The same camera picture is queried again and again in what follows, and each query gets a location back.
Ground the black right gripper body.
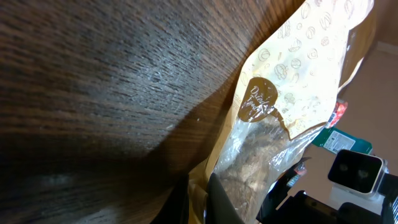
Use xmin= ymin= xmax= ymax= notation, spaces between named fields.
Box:
xmin=256 ymin=158 xmax=397 ymax=224

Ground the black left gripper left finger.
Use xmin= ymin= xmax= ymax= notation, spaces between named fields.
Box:
xmin=150 ymin=175 xmax=189 ymax=224

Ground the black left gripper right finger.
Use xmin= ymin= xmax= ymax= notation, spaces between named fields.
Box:
xmin=205 ymin=174 xmax=244 ymax=224

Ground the blue mouthwash bottle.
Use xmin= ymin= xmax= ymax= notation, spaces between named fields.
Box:
xmin=312 ymin=128 xmax=373 ymax=154

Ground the brown snack pouch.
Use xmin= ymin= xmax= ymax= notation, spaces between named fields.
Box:
xmin=188 ymin=0 xmax=374 ymax=223

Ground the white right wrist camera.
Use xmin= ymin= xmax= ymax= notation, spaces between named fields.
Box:
xmin=328 ymin=149 xmax=386 ymax=198

